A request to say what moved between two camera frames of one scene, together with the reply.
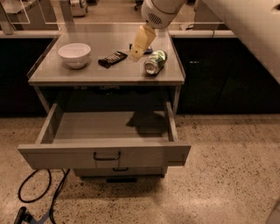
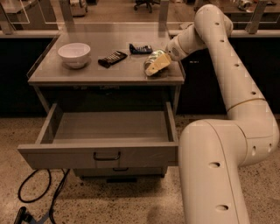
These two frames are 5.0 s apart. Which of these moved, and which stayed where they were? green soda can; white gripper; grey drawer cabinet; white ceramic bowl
Moved: white gripper
Stayed: grey drawer cabinet; green soda can; white ceramic bowl
